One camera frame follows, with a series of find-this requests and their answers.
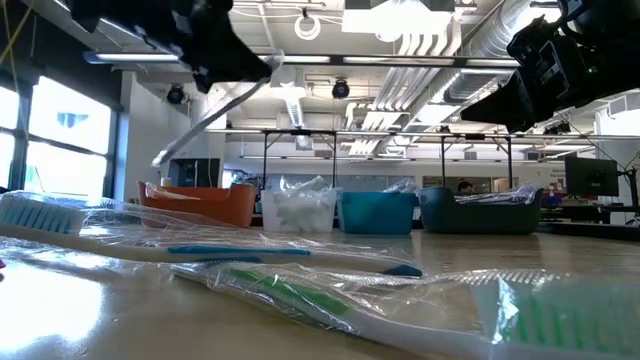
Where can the person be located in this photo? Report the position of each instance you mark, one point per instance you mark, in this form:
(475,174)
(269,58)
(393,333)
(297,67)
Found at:
(465,187)

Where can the black track lights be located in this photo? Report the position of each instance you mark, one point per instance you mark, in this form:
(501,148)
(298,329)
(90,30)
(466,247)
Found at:
(557,129)

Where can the yellow cup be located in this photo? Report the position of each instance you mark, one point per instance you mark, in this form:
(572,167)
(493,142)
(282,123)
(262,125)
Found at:
(166,182)

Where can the black equipment box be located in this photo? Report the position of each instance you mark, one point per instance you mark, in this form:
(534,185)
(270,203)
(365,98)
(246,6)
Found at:
(195,172)

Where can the orange plastic bin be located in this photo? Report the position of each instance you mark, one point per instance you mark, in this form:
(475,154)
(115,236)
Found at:
(210,207)

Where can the blue toothbrush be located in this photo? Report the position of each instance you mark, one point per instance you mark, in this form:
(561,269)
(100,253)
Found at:
(402,186)
(45,215)

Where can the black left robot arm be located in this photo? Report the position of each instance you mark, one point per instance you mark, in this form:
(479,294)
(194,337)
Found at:
(125,15)

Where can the black computer monitor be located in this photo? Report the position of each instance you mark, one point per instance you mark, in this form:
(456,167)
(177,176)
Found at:
(592,176)

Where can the black cluttered desk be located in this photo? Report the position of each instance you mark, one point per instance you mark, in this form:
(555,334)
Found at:
(590,212)

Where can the white light panel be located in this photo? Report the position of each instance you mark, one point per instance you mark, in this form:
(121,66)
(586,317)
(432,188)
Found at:
(400,20)

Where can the teal blue plastic bin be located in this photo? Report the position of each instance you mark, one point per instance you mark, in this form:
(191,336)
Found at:
(377,212)

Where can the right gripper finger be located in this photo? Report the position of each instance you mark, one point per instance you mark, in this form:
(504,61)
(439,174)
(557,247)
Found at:
(505,107)
(520,128)

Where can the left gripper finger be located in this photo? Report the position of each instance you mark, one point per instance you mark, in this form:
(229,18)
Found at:
(240,62)

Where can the black dome camera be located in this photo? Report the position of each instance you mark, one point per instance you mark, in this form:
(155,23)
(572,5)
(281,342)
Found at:
(340,89)

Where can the clear plastic bin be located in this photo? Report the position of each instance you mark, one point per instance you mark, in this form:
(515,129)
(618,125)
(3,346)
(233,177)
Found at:
(297,215)

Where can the white air vent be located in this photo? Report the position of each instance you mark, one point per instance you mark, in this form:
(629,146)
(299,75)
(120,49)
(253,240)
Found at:
(625,105)

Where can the dark grey plastic bin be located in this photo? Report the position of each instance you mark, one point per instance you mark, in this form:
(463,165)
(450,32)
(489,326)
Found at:
(480,217)

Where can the black frame workbench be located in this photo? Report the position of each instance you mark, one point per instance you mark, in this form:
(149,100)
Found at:
(443,165)
(265,160)

